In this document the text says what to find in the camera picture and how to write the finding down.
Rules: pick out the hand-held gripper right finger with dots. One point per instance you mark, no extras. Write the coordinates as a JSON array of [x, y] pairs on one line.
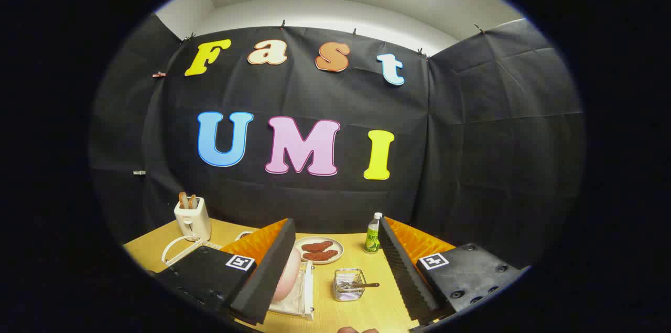
[[406, 275]]

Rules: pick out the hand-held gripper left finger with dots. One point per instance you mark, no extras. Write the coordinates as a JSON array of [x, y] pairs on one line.
[[272, 275]]

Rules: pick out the pink plate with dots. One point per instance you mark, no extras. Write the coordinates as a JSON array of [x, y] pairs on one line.
[[288, 275]]

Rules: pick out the white plate with meat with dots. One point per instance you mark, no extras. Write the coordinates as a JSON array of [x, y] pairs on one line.
[[339, 247]]

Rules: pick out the green label drink bottle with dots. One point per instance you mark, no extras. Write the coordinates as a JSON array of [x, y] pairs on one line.
[[372, 236]]

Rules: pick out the red meat piece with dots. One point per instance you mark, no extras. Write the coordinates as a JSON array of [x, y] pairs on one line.
[[321, 255], [316, 246]]

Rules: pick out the white toaster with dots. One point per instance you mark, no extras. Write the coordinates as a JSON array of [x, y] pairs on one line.
[[192, 223]]

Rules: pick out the toast slice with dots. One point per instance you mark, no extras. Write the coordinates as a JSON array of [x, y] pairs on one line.
[[182, 200], [193, 201]]

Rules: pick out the black backdrop cloth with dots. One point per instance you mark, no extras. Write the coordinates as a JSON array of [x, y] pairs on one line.
[[461, 139]]

